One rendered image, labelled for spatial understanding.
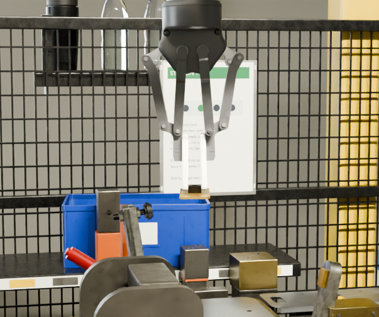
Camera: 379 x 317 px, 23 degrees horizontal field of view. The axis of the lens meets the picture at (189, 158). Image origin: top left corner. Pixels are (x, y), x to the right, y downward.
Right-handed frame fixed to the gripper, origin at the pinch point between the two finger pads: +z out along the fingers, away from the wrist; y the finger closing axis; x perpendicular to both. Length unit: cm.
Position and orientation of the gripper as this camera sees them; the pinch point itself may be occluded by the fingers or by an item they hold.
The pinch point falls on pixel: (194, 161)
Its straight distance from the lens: 116.4
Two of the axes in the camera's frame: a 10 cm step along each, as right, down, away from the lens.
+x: 0.0, -1.0, 10.0
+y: 10.0, -0.2, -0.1
